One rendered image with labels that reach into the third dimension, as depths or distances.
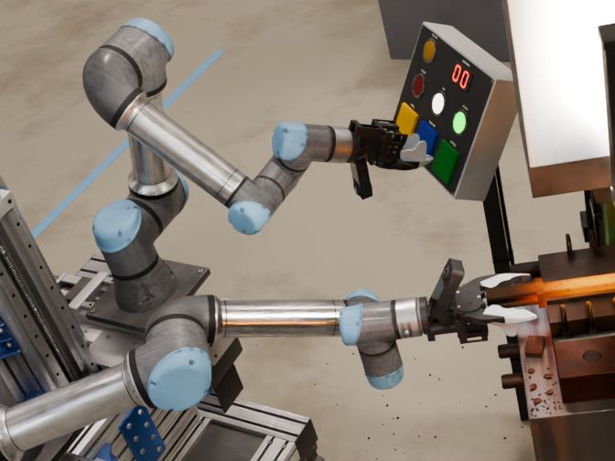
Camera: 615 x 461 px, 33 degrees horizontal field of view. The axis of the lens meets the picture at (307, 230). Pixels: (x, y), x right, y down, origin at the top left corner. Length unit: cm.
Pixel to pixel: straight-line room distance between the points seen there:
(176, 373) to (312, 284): 179
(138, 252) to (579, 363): 104
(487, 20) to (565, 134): 297
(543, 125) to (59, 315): 124
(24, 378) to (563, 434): 121
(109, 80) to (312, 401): 147
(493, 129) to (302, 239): 174
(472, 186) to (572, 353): 55
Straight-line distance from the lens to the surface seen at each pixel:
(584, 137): 156
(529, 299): 191
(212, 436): 293
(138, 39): 213
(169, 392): 188
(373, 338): 192
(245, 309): 201
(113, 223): 232
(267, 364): 336
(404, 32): 467
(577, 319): 186
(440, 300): 187
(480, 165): 220
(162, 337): 191
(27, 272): 226
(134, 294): 239
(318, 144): 204
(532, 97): 151
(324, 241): 376
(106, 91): 206
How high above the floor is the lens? 229
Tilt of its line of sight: 37 degrees down
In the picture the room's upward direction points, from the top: 17 degrees counter-clockwise
